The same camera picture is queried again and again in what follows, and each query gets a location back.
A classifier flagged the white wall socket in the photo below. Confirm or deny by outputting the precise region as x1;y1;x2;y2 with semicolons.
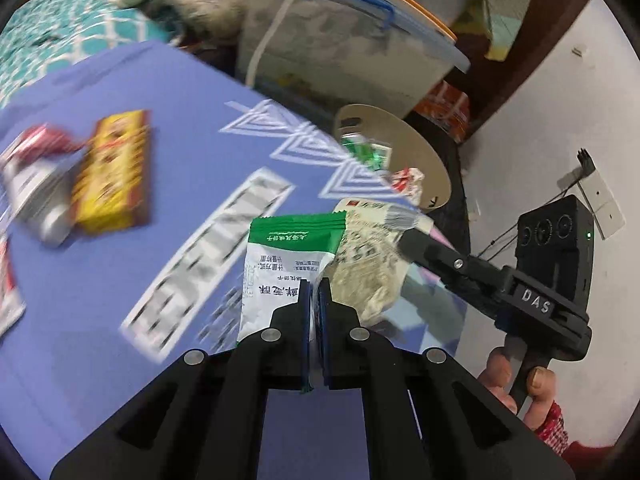
557;149;626;241

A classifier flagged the black cable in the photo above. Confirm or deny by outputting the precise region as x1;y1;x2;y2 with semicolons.
475;195;581;261

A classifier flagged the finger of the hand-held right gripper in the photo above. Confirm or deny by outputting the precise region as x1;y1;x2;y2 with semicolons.
397;227;511;311

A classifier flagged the clear plastic storage box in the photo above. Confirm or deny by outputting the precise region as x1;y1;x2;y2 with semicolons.
235;0;471;121

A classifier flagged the person's right hand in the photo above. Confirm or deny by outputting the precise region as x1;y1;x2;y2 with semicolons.
477;347;558;433

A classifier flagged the grey patterned pillow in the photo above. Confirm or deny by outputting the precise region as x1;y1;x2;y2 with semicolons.
117;0;261;46

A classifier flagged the white cable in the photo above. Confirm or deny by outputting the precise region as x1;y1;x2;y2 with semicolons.
245;0;351;86

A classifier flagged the orange printed bag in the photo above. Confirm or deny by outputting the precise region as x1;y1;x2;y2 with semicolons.
415;82;471;143

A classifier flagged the white grey package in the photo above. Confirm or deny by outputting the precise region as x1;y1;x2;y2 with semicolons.
1;150;77;247

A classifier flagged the round tan stool top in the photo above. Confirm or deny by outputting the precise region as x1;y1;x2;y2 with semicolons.
332;104;452;211

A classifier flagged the teal patterned quilt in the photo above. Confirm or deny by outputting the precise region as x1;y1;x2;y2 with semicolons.
0;0;176;108

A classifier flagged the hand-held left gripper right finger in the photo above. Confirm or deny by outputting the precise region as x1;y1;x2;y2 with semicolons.
317;277;576;480

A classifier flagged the white printed plastic bag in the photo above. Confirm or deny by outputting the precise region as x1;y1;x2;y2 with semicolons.
327;197;436;326

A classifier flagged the person's right forearm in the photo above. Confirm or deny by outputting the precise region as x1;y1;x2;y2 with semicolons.
535;400;571;461

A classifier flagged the green white snack packet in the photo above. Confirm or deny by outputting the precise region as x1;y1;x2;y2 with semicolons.
235;211;348;351

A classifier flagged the red white wrapper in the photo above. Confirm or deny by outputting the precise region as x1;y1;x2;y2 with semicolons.
0;237;27;338

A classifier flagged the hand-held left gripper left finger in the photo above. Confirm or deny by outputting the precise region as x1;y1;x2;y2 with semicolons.
50;287;313;480

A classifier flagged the yellow printed box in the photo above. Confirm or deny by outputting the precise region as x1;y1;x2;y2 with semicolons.
70;110;152;233

